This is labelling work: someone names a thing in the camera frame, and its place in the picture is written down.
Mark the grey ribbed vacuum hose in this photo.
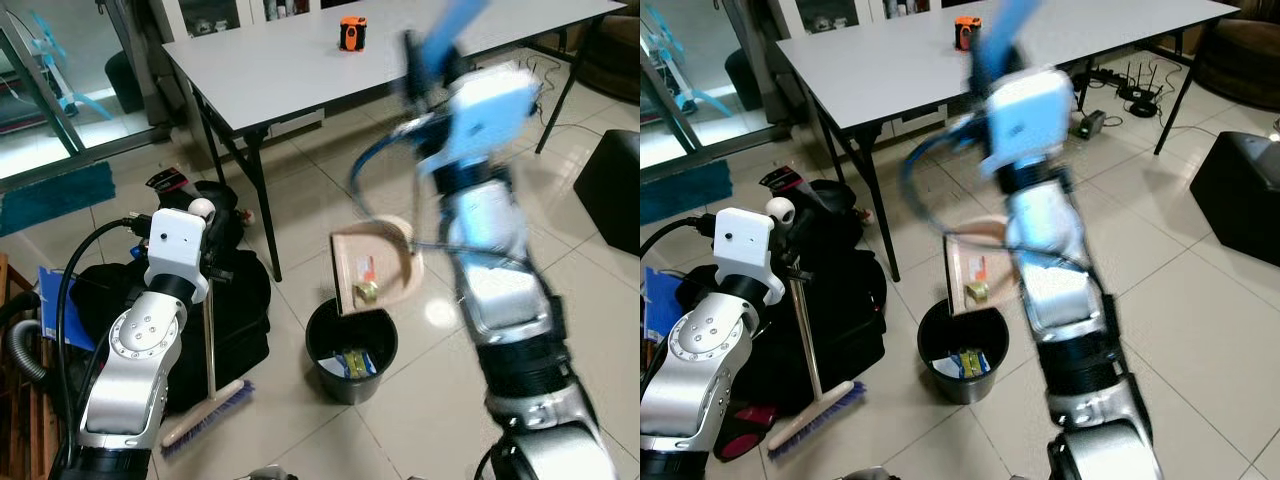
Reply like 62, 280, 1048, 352
6, 318, 53, 387

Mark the black cube ottoman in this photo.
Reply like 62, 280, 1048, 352
573, 128, 641, 259
1189, 130, 1280, 269

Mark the brown round sofa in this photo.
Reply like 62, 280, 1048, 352
578, 15, 641, 103
1195, 12, 1280, 111

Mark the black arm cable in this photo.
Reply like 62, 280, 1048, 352
899, 128, 993, 233
53, 216, 153, 473
347, 122, 443, 253
640, 214, 717, 263

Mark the red black vacuum cleaner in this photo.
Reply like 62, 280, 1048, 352
714, 404, 782, 464

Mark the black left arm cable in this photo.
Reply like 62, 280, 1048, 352
640, 214, 717, 263
53, 216, 153, 473

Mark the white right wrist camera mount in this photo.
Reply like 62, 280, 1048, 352
978, 68, 1075, 181
418, 65, 542, 178

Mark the grey folding table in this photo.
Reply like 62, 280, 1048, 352
775, 0, 1241, 284
160, 0, 629, 283

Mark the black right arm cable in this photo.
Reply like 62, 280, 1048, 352
347, 122, 443, 253
899, 128, 993, 233

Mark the beige dustpan with blue handle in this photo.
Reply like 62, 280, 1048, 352
945, 0, 1043, 317
330, 0, 493, 319

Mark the blue flat folder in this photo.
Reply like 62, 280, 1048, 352
38, 265, 98, 353
643, 265, 683, 343

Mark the black router with antennas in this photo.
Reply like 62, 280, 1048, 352
1113, 60, 1168, 120

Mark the white cabinet with glass doors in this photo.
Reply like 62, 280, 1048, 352
790, 0, 976, 39
150, 0, 401, 41

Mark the black backpack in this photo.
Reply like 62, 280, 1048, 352
758, 165, 887, 417
72, 170, 274, 417

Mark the teal floor mat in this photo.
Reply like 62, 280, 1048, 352
0, 160, 117, 239
640, 158, 734, 227

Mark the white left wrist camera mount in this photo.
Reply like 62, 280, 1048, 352
145, 208, 212, 304
711, 207, 787, 305

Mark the light blue plastic rack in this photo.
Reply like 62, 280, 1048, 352
28, 10, 117, 121
643, 10, 737, 117

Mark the black round rubbish bin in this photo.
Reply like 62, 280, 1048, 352
916, 297, 1011, 406
305, 297, 400, 406

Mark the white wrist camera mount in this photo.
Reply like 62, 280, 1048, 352
145, 208, 212, 304
711, 207, 787, 305
418, 65, 542, 178
978, 68, 1075, 181

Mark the broom with white knob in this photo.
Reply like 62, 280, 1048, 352
160, 198, 254, 451
766, 198, 868, 461

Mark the dark round bin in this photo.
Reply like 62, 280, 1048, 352
724, 48, 767, 112
104, 50, 147, 114

